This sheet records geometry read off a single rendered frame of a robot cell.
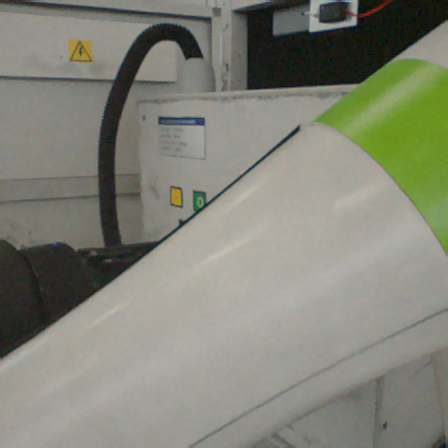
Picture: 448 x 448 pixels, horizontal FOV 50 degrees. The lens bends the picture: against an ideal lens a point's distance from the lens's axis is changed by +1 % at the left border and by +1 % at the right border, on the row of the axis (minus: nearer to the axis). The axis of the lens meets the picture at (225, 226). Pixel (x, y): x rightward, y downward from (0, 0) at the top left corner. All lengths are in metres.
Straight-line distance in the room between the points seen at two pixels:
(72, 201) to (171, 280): 0.87
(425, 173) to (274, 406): 0.10
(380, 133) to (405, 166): 0.02
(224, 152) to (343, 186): 0.51
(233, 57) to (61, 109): 0.37
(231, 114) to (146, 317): 0.51
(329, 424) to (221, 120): 0.42
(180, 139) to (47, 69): 0.35
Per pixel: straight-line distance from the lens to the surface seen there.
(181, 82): 0.80
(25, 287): 0.34
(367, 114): 0.20
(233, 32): 1.08
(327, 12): 0.93
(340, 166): 0.18
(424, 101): 0.20
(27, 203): 1.04
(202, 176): 0.72
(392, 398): 0.62
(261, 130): 0.63
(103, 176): 0.79
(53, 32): 1.01
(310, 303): 0.17
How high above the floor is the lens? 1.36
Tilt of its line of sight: 13 degrees down
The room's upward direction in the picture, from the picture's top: straight up
